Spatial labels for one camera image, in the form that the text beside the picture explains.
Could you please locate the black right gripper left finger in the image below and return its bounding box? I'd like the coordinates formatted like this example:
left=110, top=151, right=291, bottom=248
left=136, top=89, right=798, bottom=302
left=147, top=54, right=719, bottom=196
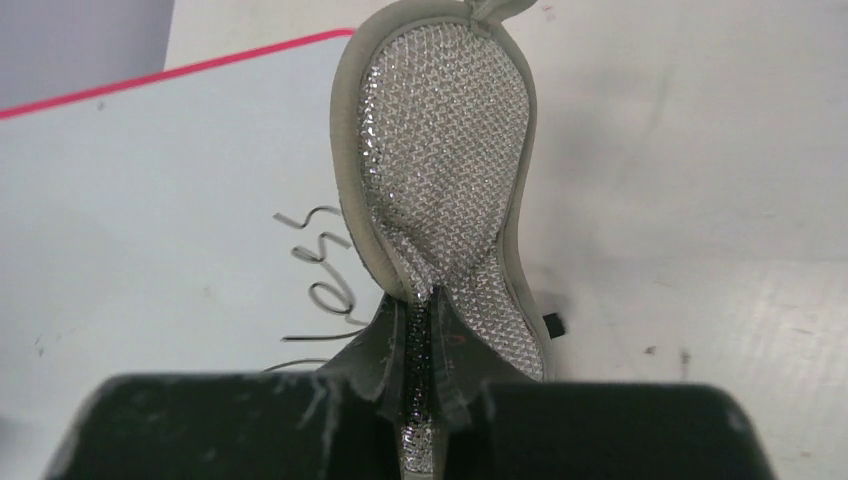
left=44, top=296, right=408, bottom=479

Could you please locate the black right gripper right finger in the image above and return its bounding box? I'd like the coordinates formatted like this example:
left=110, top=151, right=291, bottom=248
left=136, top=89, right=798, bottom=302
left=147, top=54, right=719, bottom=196
left=429, top=288, right=774, bottom=479

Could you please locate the pink-framed whiteboard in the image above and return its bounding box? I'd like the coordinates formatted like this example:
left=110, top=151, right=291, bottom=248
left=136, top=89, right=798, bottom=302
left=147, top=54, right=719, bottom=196
left=1, top=29, right=381, bottom=479

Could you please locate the grey eraser cloth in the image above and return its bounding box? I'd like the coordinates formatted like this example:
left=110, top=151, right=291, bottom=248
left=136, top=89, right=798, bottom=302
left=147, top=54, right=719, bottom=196
left=330, top=1, right=556, bottom=479

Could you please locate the black whiteboard clip upper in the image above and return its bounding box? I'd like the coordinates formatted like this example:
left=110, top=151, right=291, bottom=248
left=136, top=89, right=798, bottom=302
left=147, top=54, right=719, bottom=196
left=543, top=312, right=567, bottom=339

